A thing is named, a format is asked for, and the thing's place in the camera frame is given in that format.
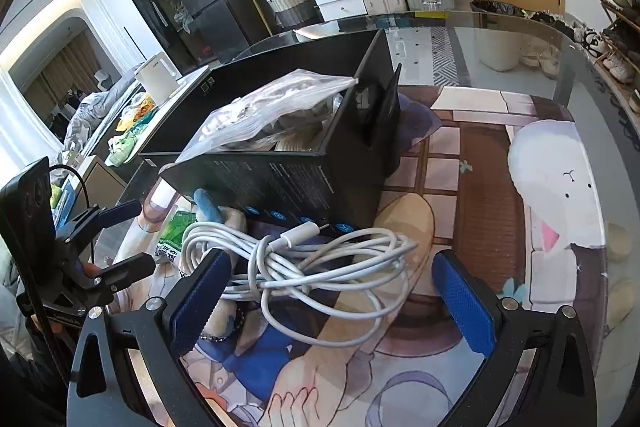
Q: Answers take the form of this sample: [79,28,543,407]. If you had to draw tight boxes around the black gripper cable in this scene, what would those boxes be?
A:
[47,164,99,259]

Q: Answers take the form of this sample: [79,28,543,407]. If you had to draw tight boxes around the printed table mat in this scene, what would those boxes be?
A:
[115,84,609,427]

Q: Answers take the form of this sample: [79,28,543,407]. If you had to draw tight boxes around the trash bin black liner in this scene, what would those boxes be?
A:
[470,0,524,73]

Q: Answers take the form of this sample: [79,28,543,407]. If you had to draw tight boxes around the green snack bag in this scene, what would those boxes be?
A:
[107,132,139,166]

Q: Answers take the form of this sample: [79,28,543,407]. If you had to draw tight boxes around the green packet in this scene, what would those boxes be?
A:
[157,209,199,266]

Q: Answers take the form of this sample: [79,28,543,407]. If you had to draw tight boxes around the grey duvet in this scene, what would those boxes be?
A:
[65,77,146,148]

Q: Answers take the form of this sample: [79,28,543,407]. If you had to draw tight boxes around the blue white plush toy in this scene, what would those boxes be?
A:
[192,188,250,238]

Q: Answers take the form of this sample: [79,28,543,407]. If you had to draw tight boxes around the brown curtain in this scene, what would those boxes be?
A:
[20,37,102,108]

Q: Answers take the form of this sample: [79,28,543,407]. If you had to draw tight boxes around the white cable bundle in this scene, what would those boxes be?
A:
[180,222,422,351]

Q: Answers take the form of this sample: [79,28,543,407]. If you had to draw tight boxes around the person's left forearm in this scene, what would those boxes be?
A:
[0,287,72,427]

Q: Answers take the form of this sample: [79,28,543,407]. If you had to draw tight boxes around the grey white basket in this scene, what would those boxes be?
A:
[265,0,314,28]

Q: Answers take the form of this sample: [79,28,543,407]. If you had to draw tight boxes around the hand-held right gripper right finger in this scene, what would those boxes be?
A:
[432,251,598,427]

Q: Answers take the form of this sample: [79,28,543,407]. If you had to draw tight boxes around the low grey cabinet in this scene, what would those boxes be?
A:
[75,66,211,219]

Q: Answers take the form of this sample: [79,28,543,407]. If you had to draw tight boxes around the shoe rack with shoes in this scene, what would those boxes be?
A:
[592,0,640,118]

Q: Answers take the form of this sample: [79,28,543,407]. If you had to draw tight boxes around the black cardboard box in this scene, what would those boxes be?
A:
[137,28,404,234]

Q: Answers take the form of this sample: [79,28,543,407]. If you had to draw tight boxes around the white electric kettle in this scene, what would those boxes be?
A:
[135,52,181,103]

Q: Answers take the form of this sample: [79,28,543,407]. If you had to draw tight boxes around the yellow snack bag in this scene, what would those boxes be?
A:
[117,94,156,133]

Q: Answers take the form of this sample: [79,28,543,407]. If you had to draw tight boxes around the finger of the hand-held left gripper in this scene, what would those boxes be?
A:
[94,253,156,293]
[91,200,142,231]

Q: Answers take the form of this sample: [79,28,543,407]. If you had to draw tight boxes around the shoes on floor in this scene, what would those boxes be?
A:
[520,9,602,78]

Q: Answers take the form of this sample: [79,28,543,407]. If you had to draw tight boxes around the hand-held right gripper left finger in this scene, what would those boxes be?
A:
[67,249,233,427]

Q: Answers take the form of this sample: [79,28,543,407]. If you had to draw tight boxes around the bag of cream ropes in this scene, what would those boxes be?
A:
[175,69,359,164]

